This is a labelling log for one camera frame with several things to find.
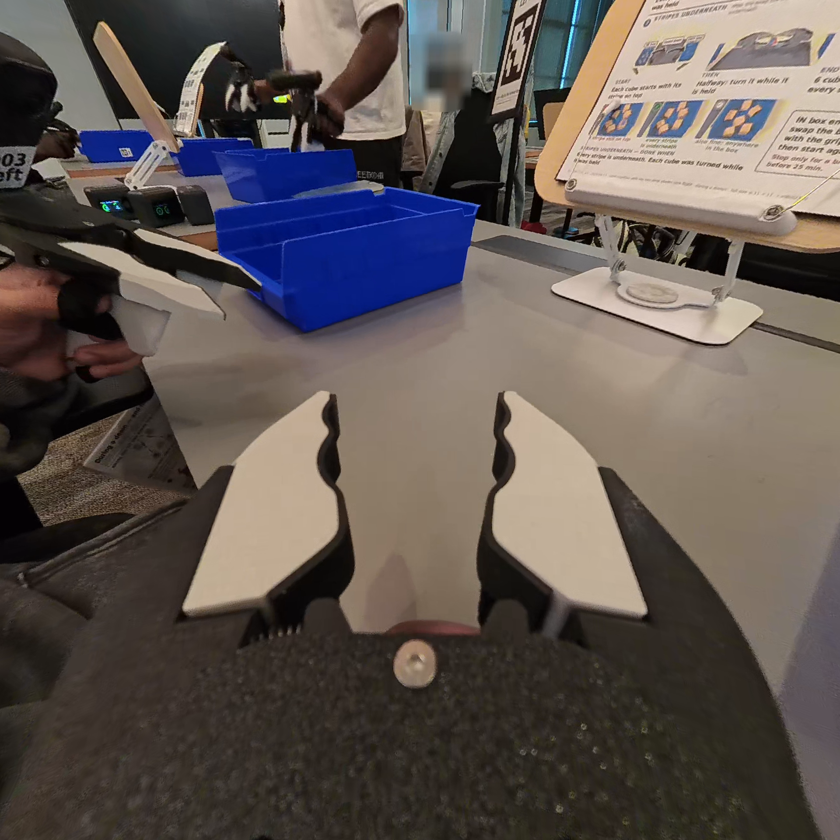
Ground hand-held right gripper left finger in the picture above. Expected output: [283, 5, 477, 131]
[181, 392, 356, 641]

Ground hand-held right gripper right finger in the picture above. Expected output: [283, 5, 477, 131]
[477, 392, 649, 641]

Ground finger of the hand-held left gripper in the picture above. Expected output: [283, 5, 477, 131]
[58, 241, 228, 358]
[133, 228, 263, 291]

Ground person's left hand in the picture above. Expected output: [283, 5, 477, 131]
[0, 266, 143, 383]

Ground black battery charger box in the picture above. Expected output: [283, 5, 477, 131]
[84, 185, 137, 221]
[177, 185, 216, 226]
[128, 187, 185, 228]

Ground black office chair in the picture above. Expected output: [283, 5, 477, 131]
[433, 92, 509, 227]
[0, 367, 156, 565]

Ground printed paper sheet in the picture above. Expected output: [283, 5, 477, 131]
[174, 42, 228, 137]
[85, 394, 198, 493]

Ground silver metal plate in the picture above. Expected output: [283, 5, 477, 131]
[292, 182, 386, 200]

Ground black cabinet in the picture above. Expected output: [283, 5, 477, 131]
[66, 0, 286, 129]

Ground grey hooded sweatshirt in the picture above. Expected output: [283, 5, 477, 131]
[0, 512, 198, 710]

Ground white document stand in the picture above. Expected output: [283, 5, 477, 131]
[535, 0, 840, 347]

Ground tan jacket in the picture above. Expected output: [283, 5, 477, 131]
[402, 108, 431, 191]

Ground denim jacket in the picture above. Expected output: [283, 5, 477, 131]
[492, 115, 527, 227]

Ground black-framed marker sign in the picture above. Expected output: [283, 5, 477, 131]
[489, 0, 549, 224]

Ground printed instruction sheet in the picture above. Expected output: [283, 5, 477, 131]
[556, 0, 840, 217]

